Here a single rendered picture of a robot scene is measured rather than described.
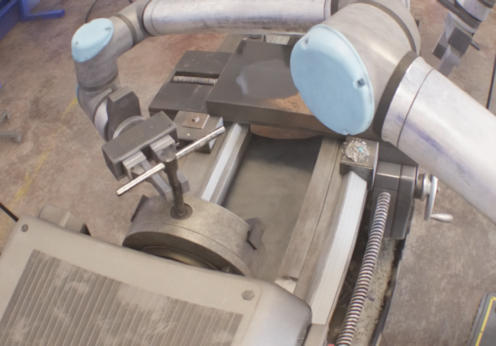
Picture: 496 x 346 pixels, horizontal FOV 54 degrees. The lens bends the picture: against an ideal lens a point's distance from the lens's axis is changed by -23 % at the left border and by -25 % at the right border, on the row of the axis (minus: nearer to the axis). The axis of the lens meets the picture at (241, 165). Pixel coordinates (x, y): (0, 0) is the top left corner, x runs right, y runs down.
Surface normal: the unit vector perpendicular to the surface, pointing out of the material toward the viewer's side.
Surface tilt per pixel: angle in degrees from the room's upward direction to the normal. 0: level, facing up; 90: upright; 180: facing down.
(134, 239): 90
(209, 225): 24
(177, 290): 0
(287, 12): 65
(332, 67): 89
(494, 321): 0
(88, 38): 6
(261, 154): 20
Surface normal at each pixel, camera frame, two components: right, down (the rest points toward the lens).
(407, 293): -0.09, -0.71
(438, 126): -0.44, 0.06
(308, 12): -0.70, 0.18
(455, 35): -0.33, 0.60
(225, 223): 0.44, -0.51
